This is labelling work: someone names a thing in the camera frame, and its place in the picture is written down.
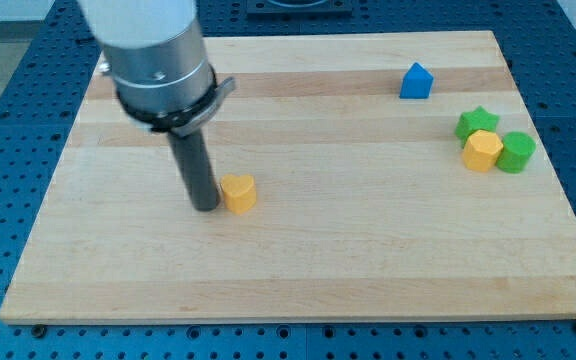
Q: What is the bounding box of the yellow hexagon block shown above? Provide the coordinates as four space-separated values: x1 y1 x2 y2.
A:
462 130 504 172

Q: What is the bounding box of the wooden board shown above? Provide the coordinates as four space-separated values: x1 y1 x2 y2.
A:
0 31 576 325

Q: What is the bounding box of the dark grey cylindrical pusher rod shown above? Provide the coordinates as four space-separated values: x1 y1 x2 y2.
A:
167 130 220 212

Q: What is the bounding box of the green star block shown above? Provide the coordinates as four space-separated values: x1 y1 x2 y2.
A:
454 106 500 147

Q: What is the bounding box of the green cylinder block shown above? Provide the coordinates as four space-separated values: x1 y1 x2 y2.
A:
496 132 536 174

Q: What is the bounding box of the blue triangular prism block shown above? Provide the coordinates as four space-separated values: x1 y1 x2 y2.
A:
399 62 434 99

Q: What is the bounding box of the yellow heart block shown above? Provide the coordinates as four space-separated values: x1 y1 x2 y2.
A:
220 174 257 215

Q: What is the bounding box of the black clamp ring with lever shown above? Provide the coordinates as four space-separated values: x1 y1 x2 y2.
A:
115 66 236 138

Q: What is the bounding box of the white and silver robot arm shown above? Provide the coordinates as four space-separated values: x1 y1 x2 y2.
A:
78 0 236 212

